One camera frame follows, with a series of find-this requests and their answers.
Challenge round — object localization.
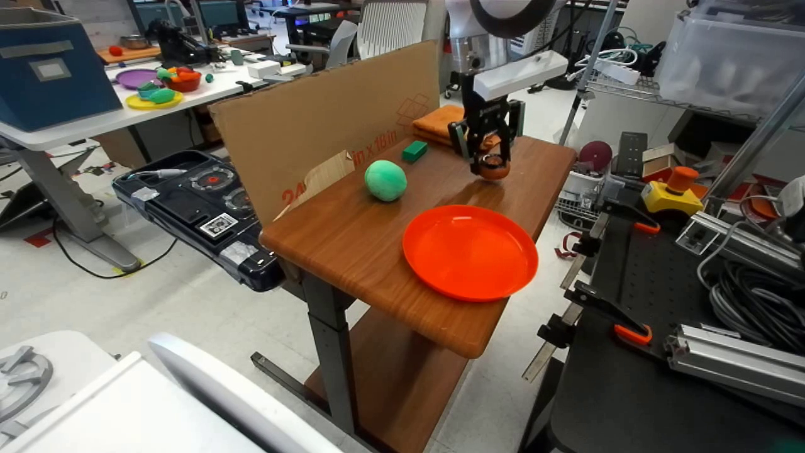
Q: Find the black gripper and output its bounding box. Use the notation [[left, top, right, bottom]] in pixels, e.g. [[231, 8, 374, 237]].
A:
[[447, 74, 525, 174]]

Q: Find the brown chocolate donut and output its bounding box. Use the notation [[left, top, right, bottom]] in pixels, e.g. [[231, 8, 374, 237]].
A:
[[480, 164, 511, 181]]

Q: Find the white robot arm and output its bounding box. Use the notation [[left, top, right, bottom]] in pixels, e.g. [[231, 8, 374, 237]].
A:
[[446, 0, 569, 179]]

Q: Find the orange round plate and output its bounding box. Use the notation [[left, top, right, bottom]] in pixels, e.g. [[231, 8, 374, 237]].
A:
[[403, 203, 539, 303]]

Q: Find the yellow plate with green toy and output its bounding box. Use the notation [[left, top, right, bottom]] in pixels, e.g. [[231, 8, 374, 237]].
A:
[[125, 87, 184, 111]]

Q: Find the purple plate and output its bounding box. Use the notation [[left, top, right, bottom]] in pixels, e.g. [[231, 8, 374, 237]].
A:
[[115, 69, 157, 91]]

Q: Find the folded orange cloth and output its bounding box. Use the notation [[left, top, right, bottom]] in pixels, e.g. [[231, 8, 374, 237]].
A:
[[413, 104, 462, 147]]

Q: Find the small green block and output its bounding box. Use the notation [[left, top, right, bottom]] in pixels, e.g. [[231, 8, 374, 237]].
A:
[[399, 142, 427, 164]]

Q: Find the green plush ball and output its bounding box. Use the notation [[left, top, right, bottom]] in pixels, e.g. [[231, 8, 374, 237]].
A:
[[365, 159, 408, 201]]

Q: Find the maroon round object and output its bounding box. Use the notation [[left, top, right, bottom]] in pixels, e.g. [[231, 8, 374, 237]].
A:
[[573, 142, 612, 174]]

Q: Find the brown cardboard panel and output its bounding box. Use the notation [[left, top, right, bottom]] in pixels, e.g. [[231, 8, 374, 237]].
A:
[[212, 42, 440, 225]]

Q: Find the yellow orange tool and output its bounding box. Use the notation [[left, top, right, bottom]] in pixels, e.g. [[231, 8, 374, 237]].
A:
[[642, 165, 702, 217]]

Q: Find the wooden desk with metal leg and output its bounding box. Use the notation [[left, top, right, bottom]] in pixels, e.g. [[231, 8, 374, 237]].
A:
[[262, 139, 573, 453]]

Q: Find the clear plastic storage bin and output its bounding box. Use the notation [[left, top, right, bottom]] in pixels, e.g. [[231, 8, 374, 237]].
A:
[[657, 0, 805, 113]]

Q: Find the black electronic panel device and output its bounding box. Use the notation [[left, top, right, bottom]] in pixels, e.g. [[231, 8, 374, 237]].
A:
[[113, 150, 285, 291]]

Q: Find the red bowl with toys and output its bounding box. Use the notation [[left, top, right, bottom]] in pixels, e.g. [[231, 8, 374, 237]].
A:
[[165, 69, 202, 94]]

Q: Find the white background table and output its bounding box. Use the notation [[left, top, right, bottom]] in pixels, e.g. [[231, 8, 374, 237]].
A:
[[0, 59, 280, 271]]

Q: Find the blue storage box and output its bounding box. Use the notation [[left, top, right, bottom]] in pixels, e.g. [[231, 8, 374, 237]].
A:
[[0, 8, 120, 130]]

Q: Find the white curved foreground equipment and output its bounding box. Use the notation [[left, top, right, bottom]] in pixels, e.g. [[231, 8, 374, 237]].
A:
[[0, 329, 368, 453]]

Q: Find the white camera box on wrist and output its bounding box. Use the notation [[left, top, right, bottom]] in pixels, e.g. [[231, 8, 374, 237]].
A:
[[473, 51, 569, 100]]

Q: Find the orange handled clamp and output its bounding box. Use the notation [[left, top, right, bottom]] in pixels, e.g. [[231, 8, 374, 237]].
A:
[[563, 283, 653, 348]]

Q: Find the black cable bundle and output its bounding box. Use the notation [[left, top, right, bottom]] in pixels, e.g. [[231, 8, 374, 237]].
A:
[[705, 259, 805, 354]]

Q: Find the aluminium extrusion rail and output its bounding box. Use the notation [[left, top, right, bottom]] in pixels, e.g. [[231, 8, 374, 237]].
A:
[[663, 325, 805, 407]]

